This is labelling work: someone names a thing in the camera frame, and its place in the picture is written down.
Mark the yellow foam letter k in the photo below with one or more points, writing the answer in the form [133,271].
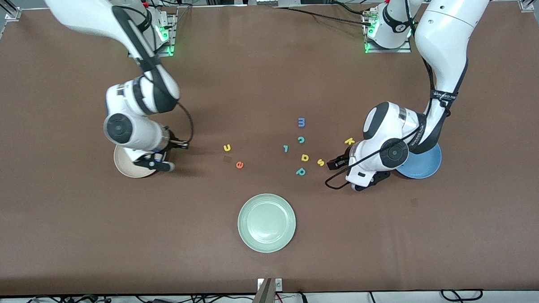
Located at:
[349,141]

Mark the orange foam letter e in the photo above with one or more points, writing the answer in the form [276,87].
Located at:
[239,165]

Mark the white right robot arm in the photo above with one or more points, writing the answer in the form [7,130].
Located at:
[90,14]

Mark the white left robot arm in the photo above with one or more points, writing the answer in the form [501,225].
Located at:
[444,33]

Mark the brown plate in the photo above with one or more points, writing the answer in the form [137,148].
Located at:
[126,167]

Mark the yellow foam letter a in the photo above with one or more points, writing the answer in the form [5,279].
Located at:
[305,157]

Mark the teal foam letter p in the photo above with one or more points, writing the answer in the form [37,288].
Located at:
[300,171]

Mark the blue plate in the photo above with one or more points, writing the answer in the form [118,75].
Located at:
[427,164]

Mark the pale green plate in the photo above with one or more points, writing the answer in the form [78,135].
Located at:
[266,223]

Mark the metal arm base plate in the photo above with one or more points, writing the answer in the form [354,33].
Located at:
[174,33]
[382,50]

